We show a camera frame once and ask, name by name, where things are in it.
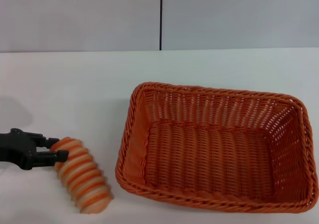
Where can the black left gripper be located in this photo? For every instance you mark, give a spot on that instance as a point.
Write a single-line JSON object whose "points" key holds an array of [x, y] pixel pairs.
{"points": [[20, 148]]}

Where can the orange white striped bread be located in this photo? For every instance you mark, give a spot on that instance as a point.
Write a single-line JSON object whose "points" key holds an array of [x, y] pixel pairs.
{"points": [[82, 179]]}

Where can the orange woven plastic basket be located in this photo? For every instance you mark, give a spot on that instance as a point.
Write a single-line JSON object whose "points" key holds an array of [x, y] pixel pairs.
{"points": [[211, 156]]}

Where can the black vertical wall strip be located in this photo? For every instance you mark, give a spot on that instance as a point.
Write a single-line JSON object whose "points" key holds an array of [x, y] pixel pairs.
{"points": [[161, 17]]}

